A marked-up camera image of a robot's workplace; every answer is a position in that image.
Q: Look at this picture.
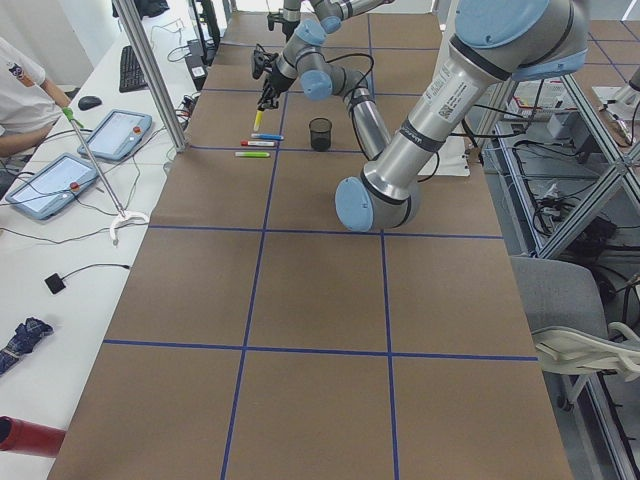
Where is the teach pendant tablet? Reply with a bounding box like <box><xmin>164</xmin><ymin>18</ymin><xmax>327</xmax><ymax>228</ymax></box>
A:
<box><xmin>6</xmin><ymin>154</ymin><xmax>98</xmax><ymax>220</ymax></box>
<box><xmin>86</xmin><ymin>109</ymin><xmax>152</xmax><ymax>162</ymax></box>

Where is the yellow highlighter pen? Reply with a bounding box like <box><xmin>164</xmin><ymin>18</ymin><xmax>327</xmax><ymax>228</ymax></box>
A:
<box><xmin>253</xmin><ymin>109</ymin><xmax>264</xmax><ymax>133</ymax></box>

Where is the blue highlighter pen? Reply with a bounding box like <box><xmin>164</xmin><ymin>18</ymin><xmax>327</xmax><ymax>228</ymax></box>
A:
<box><xmin>251</xmin><ymin>133</ymin><xmax>284</xmax><ymax>141</ymax></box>

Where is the black computer mouse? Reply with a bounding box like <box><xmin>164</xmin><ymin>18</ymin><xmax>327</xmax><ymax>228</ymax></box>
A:
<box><xmin>78</xmin><ymin>96</ymin><xmax>102</xmax><ymax>111</ymax></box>

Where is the red capped marker pen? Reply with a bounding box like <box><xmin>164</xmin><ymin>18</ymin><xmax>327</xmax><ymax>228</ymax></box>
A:
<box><xmin>240</xmin><ymin>140</ymin><xmax>277</xmax><ymax>147</ymax></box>

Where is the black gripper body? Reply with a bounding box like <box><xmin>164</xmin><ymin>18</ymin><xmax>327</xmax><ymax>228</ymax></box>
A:
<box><xmin>281</xmin><ymin>7</ymin><xmax>301</xmax><ymax>41</ymax></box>
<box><xmin>259</xmin><ymin>67</ymin><xmax>290</xmax><ymax>108</ymax></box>

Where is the far teach pendant tablet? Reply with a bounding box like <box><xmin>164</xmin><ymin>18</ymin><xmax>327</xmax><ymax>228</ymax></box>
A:
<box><xmin>86</xmin><ymin>109</ymin><xmax>152</xmax><ymax>162</ymax></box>

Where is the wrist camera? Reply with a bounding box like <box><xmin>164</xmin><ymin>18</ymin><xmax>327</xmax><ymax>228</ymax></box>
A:
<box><xmin>251</xmin><ymin>43</ymin><xmax>279</xmax><ymax>80</ymax></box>
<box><xmin>267</xmin><ymin>12</ymin><xmax>283</xmax><ymax>31</ymax></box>

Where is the red cylinder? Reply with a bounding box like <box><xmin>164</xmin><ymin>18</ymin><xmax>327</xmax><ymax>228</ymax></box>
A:
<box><xmin>1</xmin><ymin>416</ymin><xmax>66</xmax><ymax>458</ymax></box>

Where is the near teach pendant tablet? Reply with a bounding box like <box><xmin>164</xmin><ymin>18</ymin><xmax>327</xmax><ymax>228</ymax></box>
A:
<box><xmin>6</xmin><ymin>154</ymin><xmax>98</xmax><ymax>220</ymax></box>

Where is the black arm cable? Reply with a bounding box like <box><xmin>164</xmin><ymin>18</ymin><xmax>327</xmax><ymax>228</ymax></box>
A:
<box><xmin>324</xmin><ymin>52</ymin><xmax>376</xmax><ymax>101</ymax></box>

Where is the grey office chair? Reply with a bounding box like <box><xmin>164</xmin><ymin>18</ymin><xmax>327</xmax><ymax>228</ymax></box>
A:
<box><xmin>510</xmin><ymin>256</ymin><xmax>639</xmax><ymax>411</ymax></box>

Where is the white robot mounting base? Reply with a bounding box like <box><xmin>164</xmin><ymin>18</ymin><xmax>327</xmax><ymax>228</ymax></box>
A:
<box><xmin>418</xmin><ymin>136</ymin><xmax>470</xmax><ymax>177</ymax></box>

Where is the small black square device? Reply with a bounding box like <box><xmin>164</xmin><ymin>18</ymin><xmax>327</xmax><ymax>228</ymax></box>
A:
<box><xmin>44</xmin><ymin>273</ymin><xmax>66</xmax><ymax>295</ymax></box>

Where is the reacher grabber stick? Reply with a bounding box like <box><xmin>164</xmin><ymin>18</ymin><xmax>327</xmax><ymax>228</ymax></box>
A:
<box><xmin>62</xmin><ymin>107</ymin><xmax>150</xmax><ymax>247</ymax></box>

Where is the black mesh pen cup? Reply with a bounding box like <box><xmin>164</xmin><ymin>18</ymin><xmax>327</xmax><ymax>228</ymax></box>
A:
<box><xmin>309</xmin><ymin>117</ymin><xmax>332</xmax><ymax>152</ymax></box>

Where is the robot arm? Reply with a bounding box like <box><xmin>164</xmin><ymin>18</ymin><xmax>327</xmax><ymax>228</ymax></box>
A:
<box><xmin>267</xmin><ymin>0</ymin><xmax>391</xmax><ymax>40</ymax></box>
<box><xmin>251</xmin><ymin>1</ymin><xmax>591</xmax><ymax>232</ymax></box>

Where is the seated person white shirt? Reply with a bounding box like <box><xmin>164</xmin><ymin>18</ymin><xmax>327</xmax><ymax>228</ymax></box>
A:
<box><xmin>1</xmin><ymin>38</ymin><xmax>71</xmax><ymax>159</ymax></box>

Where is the black keyboard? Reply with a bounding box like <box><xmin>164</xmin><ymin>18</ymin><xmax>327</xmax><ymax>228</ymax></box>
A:
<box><xmin>119</xmin><ymin>45</ymin><xmax>147</xmax><ymax>93</ymax></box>

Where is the aluminium frame post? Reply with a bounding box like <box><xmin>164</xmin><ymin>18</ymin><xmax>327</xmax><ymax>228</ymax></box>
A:
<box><xmin>113</xmin><ymin>0</ymin><xmax>187</xmax><ymax>153</ymax></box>

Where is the green highlighter pen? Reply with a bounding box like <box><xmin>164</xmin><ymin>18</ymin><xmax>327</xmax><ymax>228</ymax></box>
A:
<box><xmin>234</xmin><ymin>151</ymin><xmax>271</xmax><ymax>158</ymax></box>

